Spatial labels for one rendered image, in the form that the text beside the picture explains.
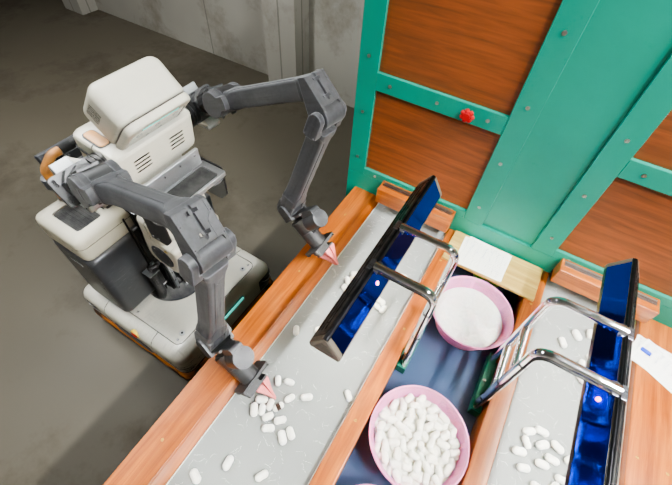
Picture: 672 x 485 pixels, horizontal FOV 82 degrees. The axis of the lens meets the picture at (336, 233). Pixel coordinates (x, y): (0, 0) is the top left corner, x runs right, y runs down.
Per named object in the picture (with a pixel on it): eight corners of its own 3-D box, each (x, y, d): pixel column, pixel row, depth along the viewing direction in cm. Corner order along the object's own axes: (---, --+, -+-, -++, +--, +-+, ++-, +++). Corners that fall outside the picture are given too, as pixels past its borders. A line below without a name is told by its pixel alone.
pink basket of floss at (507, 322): (441, 367, 124) (449, 355, 116) (414, 295, 140) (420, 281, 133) (516, 353, 128) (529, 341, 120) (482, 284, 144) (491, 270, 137)
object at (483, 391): (466, 411, 115) (532, 353, 81) (486, 356, 127) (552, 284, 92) (530, 449, 110) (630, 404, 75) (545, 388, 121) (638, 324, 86)
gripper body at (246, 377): (271, 365, 106) (252, 347, 104) (247, 398, 100) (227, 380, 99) (261, 364, 111) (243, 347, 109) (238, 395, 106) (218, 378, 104)
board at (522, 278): (440, 258, 140) (441, 256, 139) (455, 231, 148) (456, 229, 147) (532, 302, 130) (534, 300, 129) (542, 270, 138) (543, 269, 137)
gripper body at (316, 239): (335, 235, 129) (322, 218, 126) (319, 256, 123) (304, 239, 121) (324, 238, 134) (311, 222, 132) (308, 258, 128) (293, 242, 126)
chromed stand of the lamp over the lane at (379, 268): (350, 343, 127) (364, 267, 93) (378, 298, 138) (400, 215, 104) (402, 374, 122) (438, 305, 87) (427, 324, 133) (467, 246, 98)
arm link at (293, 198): (334, 93, 96) (307, 108, 90) (351, 107, 95) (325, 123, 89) (292, 197, 130) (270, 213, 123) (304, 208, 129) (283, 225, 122)
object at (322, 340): (308, 345, 88) (308, 331, 83) (417, 186, 123) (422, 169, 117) (338, 363, 86) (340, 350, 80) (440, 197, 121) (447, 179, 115)
